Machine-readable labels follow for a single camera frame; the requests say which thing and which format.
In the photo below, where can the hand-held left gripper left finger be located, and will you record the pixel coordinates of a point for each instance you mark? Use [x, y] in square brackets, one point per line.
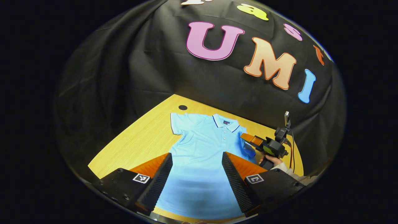
[158, 183]

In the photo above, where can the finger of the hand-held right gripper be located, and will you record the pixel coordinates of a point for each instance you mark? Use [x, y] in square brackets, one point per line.
[251, 139]

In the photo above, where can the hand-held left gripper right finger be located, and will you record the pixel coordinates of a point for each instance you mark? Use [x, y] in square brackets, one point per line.
[236, 183]

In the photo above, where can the light blue T-shirt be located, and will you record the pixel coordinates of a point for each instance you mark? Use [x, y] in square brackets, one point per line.
[202, 155]

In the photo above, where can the black backdrop cloth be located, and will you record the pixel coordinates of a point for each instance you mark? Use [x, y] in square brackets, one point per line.
[155, 68]

